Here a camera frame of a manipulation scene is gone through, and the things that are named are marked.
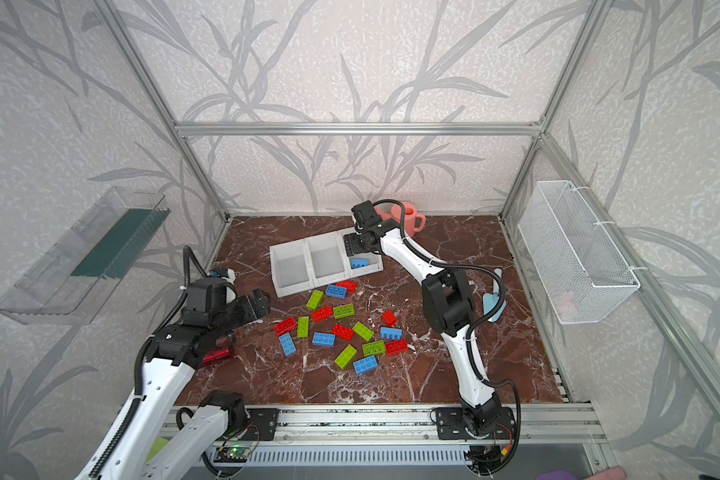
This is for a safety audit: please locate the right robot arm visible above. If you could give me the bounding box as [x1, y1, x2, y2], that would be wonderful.
[343, 201, 511, 436]

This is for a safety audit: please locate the blue brick bottom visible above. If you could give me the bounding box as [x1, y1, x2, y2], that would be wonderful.
[353, 356, 378, 375]

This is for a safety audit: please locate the green toy shovel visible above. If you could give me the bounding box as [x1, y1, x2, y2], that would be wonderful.
[145, 437, 169, 463]

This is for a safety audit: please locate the red brick lower right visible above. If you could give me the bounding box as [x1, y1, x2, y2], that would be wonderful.
[385, 339, 408, 355]

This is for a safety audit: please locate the green brick lower right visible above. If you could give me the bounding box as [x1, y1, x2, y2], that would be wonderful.
[362, 340, 386, 357]

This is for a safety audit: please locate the red brick far left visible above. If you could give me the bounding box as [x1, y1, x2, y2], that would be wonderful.
[274, 317, 298, 337]

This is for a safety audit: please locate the white bin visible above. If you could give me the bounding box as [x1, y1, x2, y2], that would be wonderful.
[305, 231, 349, 287]
[269, 239, 314, 298]
[337, 228, 383, 279]

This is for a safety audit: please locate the light blue trowel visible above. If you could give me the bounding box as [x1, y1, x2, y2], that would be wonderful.
[482, 280, 506, 323]

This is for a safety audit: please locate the green brick upright left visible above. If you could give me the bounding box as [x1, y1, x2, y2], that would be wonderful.
[297, 317, 310, 338]

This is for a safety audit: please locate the green brick bottom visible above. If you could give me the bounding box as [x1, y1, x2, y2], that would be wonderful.
[334, 345, 358, 370]

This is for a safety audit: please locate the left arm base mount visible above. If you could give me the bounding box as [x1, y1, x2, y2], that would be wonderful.
[220, 408, 280, 442]

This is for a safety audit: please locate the clear wall shelf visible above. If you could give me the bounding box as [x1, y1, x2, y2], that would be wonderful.
[0, 187, 170, 325]

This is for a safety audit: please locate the red brick near bins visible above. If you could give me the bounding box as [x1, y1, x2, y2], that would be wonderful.
[336, 280, 357, 293]

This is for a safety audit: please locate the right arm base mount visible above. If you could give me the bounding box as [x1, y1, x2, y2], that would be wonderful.
[430, 406, 517, 442]

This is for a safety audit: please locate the red tall brick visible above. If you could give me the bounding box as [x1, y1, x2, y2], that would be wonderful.
[382, 310, 398, 328]

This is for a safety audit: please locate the aluminium front rail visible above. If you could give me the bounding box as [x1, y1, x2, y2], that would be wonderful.
[247, 403, 607, 446]

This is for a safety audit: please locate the green brick centre right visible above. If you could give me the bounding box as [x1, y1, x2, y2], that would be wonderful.
[353, 322, 374, 342]

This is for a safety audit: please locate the right white bin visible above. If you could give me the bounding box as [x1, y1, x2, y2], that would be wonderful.
[337, 228, 383, 279]

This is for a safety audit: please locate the red brick centre left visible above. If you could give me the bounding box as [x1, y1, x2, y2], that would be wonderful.
[311, 305, 333, 323]

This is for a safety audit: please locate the left white bin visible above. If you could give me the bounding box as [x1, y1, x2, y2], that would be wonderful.
[269, 239, 314, 298]

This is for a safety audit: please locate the white wire basket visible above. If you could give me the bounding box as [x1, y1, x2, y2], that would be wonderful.
[518, 180, 640, 325]

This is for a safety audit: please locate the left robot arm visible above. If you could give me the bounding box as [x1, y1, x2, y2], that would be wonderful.
[78, 274, 271, 479]

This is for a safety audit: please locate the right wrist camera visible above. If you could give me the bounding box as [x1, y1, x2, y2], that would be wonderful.
[351, 200, 381, 231]

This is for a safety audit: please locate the middle white bin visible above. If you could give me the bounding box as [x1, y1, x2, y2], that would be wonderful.
[305, 231, 349, 287]

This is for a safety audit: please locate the blue brick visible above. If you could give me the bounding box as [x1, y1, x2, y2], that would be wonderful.
[312, 332, 336, 347]
[353, 356, 378, 375]
[350, 258, 369, 269]
[278, 333, 296, 357]
[325, 285, 348, 299]
[380, 327, 403, 341]

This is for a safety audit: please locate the red cylinder tool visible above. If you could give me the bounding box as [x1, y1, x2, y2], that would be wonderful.
[201, 346, 234, 366]

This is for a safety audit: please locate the pink watering can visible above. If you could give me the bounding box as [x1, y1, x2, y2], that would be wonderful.
[375, 202, 426, 237]

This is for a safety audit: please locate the green brick centre studs-down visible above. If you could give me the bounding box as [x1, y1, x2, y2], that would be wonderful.
[332, 304, 355, 320]

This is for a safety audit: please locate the green brick upper left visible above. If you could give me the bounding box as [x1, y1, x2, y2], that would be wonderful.
[306, 290, 324, 311]

